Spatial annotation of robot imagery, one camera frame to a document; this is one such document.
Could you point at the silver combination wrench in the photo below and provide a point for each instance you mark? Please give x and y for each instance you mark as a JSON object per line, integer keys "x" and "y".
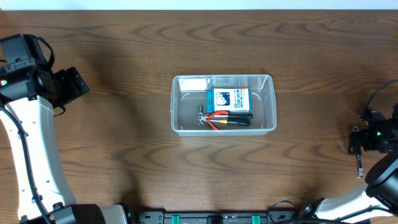
{"x": 359, "y": 160}

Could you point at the red handled pliers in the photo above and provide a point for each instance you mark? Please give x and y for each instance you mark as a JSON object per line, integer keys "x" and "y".
{"x": 201, "y": 117}

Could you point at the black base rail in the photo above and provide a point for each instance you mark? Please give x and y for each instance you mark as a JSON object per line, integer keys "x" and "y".
{"x": 159, "y": 217}

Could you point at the blue white screwdriver box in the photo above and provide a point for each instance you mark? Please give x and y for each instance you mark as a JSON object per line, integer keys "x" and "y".
{"x": 228, "y": 99}

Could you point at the clear plastic container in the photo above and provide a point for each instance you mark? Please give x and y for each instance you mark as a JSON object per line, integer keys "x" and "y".
{"x": 189, "y": 92}

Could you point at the black yellow screwdriver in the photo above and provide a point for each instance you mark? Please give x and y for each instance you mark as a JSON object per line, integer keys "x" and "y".
{"x": 236, "y": 122}

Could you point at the small hammer black handle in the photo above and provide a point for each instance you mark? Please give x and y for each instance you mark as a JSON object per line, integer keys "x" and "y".
{"x": 232, "y": 115}

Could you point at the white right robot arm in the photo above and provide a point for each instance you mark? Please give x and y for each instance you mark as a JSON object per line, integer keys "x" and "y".
{"x": 378, "y": 196}

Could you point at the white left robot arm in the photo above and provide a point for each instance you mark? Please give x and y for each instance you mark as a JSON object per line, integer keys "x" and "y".
{"x": 30, "y": 93}

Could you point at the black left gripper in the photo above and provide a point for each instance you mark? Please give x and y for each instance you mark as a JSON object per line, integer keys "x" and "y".
{"x": 72, "y": 84}

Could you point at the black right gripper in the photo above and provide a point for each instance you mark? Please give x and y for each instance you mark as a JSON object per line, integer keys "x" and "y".
{"x": 370, "y": 144}

